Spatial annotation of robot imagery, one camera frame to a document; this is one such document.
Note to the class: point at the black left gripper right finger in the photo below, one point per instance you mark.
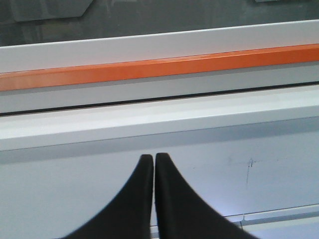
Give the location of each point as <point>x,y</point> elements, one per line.
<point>181,213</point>

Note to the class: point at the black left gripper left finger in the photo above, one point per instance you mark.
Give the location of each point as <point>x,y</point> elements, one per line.
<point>128,215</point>

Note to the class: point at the orange sash handle bar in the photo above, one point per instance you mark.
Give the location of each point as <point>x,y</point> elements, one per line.
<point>158,67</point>

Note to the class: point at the white fume hood sash frame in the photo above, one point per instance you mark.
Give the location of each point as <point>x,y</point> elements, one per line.
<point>157,46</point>

